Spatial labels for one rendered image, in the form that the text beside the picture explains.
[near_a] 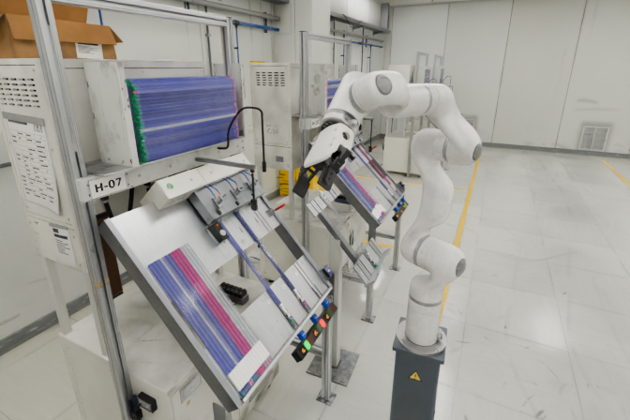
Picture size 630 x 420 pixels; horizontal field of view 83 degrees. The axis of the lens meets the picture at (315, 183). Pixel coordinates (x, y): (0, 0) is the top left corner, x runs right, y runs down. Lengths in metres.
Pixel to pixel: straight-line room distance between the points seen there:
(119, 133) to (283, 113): 1.37
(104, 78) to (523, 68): 8.12
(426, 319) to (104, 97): 1.31
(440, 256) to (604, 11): 7.91
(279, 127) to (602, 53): 7.29
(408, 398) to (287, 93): 1.80
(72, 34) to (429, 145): 1.29
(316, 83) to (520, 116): 6.78
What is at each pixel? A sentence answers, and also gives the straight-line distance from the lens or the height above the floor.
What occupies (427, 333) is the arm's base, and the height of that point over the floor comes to 0.77.
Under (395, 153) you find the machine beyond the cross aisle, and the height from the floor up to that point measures 0.36.
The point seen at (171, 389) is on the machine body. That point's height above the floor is 0.62.
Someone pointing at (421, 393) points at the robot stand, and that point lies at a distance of 1.62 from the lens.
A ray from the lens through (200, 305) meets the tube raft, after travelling 1.29.
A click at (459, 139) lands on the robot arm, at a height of 1.49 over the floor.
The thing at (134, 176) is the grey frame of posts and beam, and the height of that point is 1.35.
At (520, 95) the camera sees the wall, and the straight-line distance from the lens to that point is 8.74.
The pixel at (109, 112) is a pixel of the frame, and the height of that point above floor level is 1.56.
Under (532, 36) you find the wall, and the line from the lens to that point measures 8.74.
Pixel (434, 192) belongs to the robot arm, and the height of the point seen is 1.31.
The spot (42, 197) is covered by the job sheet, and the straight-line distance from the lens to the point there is 1.56.
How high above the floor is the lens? 1.70
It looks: 18 degrees down
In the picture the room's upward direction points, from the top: straight up
